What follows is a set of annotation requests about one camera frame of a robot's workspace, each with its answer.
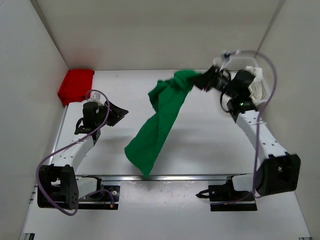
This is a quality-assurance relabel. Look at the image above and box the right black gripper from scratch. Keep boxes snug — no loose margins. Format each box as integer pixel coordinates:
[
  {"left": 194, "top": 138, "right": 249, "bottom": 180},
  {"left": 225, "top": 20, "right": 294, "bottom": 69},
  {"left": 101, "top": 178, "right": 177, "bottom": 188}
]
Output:
[{"left": 188, "top": 65, "right": 239, "bottom": 100}]

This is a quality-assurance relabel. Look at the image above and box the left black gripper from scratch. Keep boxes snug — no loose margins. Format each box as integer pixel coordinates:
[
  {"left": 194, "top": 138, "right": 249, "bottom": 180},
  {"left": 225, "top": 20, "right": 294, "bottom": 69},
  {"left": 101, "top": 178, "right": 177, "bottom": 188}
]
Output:
[{"left": 96, "top": 100, "right": 129, "bottom": 128}]

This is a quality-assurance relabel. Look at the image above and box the green t-shirt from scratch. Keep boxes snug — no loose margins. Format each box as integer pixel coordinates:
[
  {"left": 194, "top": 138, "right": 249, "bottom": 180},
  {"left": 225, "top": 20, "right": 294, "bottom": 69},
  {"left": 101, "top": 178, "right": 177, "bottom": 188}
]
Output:
[{"left": 124, "top": 69, "right": 200, "bottom": 177}]

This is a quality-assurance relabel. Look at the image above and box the red t-shirt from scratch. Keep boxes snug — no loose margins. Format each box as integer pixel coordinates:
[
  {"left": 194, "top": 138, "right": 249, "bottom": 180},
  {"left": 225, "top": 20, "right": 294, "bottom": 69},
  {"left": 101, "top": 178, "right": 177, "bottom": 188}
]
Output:
[{"left": 57, "top": 69, "right": 95, "bottom": 106}]

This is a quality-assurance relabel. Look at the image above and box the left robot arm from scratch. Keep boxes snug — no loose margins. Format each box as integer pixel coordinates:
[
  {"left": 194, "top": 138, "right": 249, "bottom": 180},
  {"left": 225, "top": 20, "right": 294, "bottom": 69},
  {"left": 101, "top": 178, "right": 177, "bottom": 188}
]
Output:
[{"left": 36, "top": 100, "right": 128, "bottom": 212}]

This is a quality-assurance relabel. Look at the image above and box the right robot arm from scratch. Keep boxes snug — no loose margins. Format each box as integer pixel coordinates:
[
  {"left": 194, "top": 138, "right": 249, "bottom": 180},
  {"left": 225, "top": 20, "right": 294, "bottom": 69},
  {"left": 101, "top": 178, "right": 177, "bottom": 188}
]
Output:
[{"left": 188, "top": 65, "right": 301, "bottom": 200}]

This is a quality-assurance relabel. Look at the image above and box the white plastic basket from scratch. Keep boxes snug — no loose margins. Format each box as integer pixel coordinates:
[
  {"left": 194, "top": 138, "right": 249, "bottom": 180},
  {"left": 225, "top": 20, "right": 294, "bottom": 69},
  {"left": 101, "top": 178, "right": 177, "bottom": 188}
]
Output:
[{"left": 226, "top": 55, "right": 271, "bottom": 106}]

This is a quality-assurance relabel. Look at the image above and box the white t-shirt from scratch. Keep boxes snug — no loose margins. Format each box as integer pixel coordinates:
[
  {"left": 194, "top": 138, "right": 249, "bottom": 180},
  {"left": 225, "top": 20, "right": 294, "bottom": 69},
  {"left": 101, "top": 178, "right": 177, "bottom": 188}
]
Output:
[{"left": 245, "top": 66, "right": 263, "bottom": 100}]

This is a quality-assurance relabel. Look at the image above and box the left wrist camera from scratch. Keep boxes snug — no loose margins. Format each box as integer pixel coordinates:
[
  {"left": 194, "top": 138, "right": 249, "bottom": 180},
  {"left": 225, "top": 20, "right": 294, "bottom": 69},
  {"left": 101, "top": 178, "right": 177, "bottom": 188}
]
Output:
[{"left": 82, "top": 92, "right": 103, "bottom": 128}]

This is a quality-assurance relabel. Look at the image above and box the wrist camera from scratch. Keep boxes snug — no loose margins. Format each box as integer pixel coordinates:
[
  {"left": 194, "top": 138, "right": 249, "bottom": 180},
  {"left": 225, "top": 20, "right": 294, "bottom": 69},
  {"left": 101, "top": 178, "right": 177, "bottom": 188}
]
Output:
[
  {"left": 82, "top": 92, "right": 103, "bottom": 128},
  {"left": 231, "top": 70, "right": 256, "bottom": 96}
]

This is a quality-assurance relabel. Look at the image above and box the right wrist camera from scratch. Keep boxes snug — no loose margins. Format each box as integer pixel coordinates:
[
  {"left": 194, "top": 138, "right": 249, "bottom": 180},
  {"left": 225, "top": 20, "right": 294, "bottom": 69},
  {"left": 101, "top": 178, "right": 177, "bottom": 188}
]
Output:
[{"left": 231, "top": 70, "right": 256, "bottom": 96}]

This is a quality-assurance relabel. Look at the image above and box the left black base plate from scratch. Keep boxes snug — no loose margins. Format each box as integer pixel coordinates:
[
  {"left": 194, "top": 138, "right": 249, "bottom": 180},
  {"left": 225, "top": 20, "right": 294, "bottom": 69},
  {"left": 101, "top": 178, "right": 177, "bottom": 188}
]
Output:
[{"left": 78, "top": 181, "right": 121, "bottom": 211}]

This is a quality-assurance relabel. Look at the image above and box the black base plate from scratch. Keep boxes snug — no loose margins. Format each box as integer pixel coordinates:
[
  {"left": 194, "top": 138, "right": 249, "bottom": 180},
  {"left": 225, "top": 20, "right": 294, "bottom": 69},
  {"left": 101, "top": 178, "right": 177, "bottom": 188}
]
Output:
[
  {"left": 195, "top": 183, "right": 258, "bottom": 212},
  {"left": 78, "top": 181, "right": 121, "bottom": 211}
]

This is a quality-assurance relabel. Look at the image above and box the aluminium rail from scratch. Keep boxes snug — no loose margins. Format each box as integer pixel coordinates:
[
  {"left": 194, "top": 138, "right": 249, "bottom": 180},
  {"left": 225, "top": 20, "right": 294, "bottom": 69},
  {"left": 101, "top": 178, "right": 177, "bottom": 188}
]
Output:
[{"left": 99, "top": 174, "right": 232, "bottom": 186}]

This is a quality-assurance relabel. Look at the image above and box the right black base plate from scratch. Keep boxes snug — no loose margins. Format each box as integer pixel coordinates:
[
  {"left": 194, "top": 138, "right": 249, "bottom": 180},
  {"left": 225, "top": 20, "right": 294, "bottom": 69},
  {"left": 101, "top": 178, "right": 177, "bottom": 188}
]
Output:
[{"left": 195, "top": 183, "right": 258, "bottom": 212}]

